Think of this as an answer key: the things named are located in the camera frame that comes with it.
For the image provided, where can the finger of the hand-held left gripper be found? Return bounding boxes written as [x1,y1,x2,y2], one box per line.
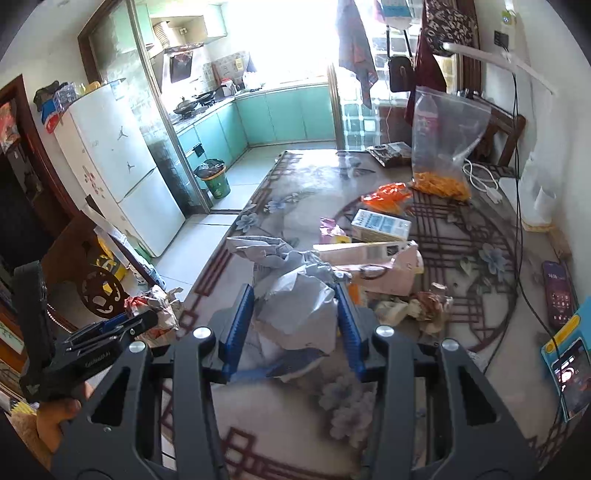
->
[69,309,158,358]
[62,318,134,346]

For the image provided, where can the blue white package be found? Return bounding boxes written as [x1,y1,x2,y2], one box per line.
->
[379,0,414,28]

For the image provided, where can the white paper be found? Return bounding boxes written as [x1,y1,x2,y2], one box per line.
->
[226,235,352,381]

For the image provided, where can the range hood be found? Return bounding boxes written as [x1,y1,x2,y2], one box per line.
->
[161,44,206,84]

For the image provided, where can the clear plastic snack bag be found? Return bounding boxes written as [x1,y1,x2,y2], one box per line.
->
[411,85,492,201]

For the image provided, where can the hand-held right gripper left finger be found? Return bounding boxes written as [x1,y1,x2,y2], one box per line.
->
[51,284,257,480]

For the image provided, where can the glass sliding door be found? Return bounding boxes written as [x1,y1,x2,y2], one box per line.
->
[78,0,215,215]

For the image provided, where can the hanging blue garment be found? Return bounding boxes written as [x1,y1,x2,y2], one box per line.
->
[337,0,379,109]

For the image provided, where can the dark cloth bundle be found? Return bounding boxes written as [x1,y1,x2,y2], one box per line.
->
[34,80,70,112]

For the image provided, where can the black shoulder bag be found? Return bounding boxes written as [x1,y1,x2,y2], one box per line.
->
[387,28,415,93]

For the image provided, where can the white paper bag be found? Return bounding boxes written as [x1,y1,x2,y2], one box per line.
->
[519,152,557,229]

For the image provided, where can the blue white carton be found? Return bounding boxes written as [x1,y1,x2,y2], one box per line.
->
[351,209,413,243]

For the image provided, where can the dark snack packet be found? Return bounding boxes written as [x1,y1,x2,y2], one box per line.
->
[367,142,414,167]

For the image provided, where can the black cable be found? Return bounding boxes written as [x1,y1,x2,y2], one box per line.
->
[482,69,564,374]

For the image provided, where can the smartphone with lit screen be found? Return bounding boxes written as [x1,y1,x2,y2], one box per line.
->
[551,339,591,423]

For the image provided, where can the orange snack wrapper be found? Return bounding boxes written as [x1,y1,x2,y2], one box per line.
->
[360,182,414,215]

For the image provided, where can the green trash can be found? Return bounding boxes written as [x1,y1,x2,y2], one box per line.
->
[194,159,232,200]

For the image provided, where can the yellow bag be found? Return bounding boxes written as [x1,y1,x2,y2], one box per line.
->
[95,233,127,280]

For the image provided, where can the white charger cable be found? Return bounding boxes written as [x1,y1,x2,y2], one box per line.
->
[462,159,504,205]

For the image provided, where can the pink cardboard box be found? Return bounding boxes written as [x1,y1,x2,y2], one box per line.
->
[351,251,423,296]

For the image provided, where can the blue red package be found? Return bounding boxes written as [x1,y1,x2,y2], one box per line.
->
[41,104,70,132]

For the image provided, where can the wall cabinet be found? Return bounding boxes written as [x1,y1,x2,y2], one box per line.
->
[150,0,229,47]

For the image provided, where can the person's left hand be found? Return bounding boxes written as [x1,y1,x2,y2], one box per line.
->
[36,383,93,455]

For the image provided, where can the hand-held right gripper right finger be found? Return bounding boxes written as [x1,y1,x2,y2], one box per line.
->
[335,282,539,480]

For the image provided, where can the carved wooden chair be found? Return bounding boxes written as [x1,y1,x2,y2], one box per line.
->
[41,194,153,333]

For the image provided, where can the dark red garment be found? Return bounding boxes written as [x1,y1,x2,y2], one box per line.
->
[405,37,446,125]

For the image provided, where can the white refrigerator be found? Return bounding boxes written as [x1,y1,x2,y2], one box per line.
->
[55,78,185,257]

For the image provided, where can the dark smartphone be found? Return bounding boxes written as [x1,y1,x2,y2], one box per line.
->
[541,261,579,324]

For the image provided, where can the tan long carton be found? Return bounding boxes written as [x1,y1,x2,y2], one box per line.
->
[314,240,419,267]

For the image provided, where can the crumpled brown paper wrapper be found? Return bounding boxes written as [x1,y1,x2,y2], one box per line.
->
[414,284,455,335]

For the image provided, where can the crumpled beige tissue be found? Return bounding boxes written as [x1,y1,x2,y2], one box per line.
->
[375,298,417,329]

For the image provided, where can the person's left forearm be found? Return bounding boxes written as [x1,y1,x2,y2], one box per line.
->
[9,406,56,469]

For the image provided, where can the teal kitchen cabinets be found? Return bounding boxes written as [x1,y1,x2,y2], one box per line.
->
[173,85,335,171]

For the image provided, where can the floral printed tablecloth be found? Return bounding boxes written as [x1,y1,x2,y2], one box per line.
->
[175,148,571,480]

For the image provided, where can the plain wooden chair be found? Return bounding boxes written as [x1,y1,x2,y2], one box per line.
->
[475,104,527,171]

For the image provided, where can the dark wooden cabinet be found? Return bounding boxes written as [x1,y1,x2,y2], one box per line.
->
[0,74,77,333]

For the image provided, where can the silver wrapper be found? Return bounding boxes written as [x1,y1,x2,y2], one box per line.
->
[124,285,183,344]

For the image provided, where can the patterned bag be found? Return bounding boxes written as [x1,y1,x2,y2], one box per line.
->
[422,0,476,58]

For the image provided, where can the pink plastic wrapper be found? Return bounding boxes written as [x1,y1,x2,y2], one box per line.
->
[318,217,346,240]

